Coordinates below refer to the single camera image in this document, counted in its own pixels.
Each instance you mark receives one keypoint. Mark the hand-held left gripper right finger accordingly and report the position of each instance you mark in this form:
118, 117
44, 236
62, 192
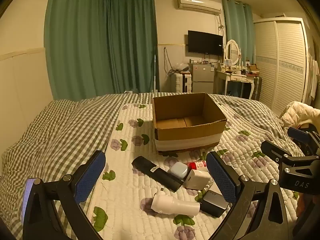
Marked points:
221, 177

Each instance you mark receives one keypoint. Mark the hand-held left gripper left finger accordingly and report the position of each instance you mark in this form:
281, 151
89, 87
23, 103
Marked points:
90, 177

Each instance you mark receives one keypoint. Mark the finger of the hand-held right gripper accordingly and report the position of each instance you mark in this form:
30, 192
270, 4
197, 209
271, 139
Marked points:
273, 152
298, 134

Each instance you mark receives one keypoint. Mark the white charger block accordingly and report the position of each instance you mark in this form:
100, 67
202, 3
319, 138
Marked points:
197, 179

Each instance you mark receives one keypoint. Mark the small red white bottle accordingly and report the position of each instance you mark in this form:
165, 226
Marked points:
197, 165

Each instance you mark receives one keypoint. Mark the black cube speaker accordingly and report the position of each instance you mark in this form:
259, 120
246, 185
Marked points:
212, 203

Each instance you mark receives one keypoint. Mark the pale blue earbuds case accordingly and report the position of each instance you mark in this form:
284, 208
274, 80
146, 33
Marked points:
178, 170

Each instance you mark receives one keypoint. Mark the white cylindrical bottle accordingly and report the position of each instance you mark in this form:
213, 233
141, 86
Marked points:
175, 205

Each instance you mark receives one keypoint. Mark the cardboard box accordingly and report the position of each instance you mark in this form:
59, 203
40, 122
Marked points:
190, 132

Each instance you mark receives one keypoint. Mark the long black remote control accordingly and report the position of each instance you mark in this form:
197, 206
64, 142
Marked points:
156, 172

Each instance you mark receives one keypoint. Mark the white puffer jacket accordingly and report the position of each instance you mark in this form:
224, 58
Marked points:
300, 112

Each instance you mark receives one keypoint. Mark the white floral quilted mat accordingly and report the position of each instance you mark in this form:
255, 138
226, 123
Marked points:
130, 205

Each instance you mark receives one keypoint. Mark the hanging white towels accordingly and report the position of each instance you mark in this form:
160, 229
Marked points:
313, 77

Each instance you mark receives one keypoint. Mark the dark suitcase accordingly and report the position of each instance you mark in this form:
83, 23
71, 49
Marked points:
257, 87

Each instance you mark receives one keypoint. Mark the white louvred wardrobe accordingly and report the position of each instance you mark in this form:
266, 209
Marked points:
282, 65

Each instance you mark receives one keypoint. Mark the white vanity table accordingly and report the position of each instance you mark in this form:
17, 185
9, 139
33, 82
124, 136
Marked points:
235, 78

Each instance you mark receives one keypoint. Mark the small silver fridge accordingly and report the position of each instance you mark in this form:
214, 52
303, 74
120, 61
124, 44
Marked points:
203, 77

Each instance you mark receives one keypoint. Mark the white suitcase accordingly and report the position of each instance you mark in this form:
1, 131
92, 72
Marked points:
180, 82

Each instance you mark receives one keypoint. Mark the oval white vanity mirror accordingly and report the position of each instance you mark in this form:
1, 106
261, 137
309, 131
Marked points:
232, 51

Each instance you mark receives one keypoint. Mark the clear plastic bag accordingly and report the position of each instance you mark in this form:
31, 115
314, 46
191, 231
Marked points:
180, 68

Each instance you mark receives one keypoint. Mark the narrow green curtain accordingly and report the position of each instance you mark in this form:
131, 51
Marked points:
238, 30

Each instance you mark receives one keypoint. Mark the white mop pole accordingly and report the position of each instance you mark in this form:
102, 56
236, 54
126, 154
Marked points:
155, 67

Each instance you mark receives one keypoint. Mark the wide green curtain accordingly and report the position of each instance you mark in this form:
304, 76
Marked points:
100, 45

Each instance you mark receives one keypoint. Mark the white air conditioner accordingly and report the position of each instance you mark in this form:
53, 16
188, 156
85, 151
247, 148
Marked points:
200, 5

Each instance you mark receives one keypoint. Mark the black wall television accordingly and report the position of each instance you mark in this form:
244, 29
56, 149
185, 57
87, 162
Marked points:
205, 43

